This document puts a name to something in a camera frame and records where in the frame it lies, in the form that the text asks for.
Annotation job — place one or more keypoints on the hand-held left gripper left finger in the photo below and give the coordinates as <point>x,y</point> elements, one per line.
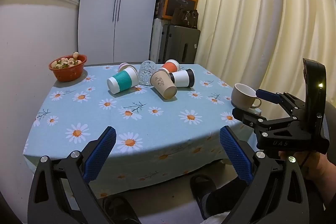
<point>101,154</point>

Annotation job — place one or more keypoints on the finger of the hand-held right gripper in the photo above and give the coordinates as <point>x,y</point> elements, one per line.
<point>244,116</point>
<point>267,96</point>

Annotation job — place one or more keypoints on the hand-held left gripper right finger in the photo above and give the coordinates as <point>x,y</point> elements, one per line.
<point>236,155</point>

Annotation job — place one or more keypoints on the beige ceramic mug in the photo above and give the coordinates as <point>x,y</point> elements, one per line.
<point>242,96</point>

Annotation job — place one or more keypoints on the person's right forearm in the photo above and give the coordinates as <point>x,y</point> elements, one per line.
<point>326,193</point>

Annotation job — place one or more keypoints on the white and black cup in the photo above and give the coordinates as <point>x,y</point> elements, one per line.
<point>182,77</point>

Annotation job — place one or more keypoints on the teal and white cup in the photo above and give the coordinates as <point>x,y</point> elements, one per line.
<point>123,81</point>

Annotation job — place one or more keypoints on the brown paper cup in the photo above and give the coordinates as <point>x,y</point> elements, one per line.
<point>164,83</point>

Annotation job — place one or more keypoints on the orange and white cup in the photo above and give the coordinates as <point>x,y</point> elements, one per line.
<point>169,66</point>

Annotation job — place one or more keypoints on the pink cup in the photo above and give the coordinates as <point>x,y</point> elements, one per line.
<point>126,66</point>

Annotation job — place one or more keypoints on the clear glass cup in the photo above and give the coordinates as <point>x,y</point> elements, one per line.
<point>146,73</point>

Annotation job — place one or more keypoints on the person's right hand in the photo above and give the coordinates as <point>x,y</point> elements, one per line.
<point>319,169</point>

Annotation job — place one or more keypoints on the blue daisy tablecloth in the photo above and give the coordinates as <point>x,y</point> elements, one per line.
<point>92,113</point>

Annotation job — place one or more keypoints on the person's foot in black sock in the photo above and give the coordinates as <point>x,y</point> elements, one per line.
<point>225,197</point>

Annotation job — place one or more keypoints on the black slipper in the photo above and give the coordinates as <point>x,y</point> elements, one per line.
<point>118,209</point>
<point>200,187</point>

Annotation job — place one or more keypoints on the cream curtain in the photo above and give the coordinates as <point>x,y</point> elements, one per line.
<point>252,24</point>

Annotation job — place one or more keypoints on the red bowl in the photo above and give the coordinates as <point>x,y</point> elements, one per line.
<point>68,74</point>

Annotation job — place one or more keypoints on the grey suitcase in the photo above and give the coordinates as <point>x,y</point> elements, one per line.
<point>179,44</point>

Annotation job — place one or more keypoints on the pile of pale strawberries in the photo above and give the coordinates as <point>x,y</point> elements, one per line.
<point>65,62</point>

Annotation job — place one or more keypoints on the brown handbag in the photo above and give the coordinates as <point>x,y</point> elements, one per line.
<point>185,18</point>

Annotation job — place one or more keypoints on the white wardrobe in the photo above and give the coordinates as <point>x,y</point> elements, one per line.
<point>102,11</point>

